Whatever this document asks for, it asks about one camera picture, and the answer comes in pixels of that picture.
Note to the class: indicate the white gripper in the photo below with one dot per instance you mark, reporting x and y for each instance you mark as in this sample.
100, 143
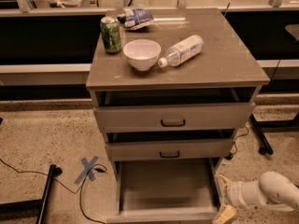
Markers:
233, 192

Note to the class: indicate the grey drawer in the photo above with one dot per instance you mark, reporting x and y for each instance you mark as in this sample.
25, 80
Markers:
166, 192
164, 150
156, 118

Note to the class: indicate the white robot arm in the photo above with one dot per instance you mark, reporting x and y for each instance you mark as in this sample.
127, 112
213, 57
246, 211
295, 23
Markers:
271, 190

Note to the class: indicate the grey drawer cabinet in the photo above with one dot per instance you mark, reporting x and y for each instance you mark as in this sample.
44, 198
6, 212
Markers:
223, 72

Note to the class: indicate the black stand leg right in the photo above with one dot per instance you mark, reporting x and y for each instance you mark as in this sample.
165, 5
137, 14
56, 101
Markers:
258, 127

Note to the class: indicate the black stand leg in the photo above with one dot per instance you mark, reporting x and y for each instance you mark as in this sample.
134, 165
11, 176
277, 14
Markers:
32, 208
258, 127

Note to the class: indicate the blue tape cross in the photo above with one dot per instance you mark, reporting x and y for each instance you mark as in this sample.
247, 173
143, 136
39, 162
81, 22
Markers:
87, 169

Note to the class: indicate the clear plastic water bottle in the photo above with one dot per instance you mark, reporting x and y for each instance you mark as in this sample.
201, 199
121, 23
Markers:
182, 51

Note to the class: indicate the white bowl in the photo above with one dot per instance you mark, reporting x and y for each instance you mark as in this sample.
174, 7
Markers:
142, 54

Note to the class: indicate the black stand leg left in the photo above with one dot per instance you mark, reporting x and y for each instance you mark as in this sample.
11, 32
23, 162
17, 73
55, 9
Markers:
32, 208

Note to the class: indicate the blue white snack bag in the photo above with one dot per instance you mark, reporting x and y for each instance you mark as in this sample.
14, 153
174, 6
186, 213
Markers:
135, 18

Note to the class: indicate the green soda can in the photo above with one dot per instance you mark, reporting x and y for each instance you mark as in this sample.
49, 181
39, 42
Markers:
111, 36

